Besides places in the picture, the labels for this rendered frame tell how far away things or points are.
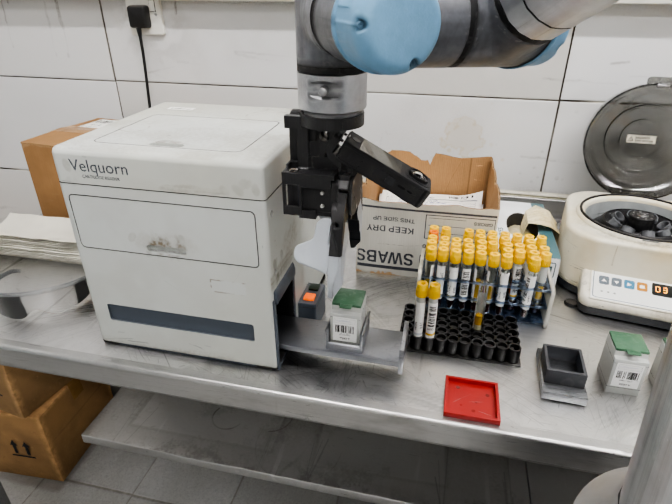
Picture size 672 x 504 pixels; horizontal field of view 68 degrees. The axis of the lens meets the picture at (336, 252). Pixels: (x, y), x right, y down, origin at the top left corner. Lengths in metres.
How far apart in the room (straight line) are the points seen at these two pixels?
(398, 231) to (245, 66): 0.58
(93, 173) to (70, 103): 0.85
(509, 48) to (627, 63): 0.72
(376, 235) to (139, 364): 0.44
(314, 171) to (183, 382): 0.35
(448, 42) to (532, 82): 0.71
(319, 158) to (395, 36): 0.21
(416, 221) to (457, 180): 0.29
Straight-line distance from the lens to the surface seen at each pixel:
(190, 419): 1.53
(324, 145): 0.57
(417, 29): 0.42
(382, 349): 0.69
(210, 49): 1.27
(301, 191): 0.57
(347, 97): 0.53
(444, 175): 1.13
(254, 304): 0.65
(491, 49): 0.49
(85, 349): 0.83
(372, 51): 0.41
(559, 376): 0.72
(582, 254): 0.92
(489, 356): 0.75
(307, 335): 0.71
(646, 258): 0.92
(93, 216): 0.71
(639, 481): 0.22
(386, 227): 0.88
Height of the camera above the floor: 1.35
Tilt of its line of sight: 28 degrees down
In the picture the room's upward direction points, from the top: straight up
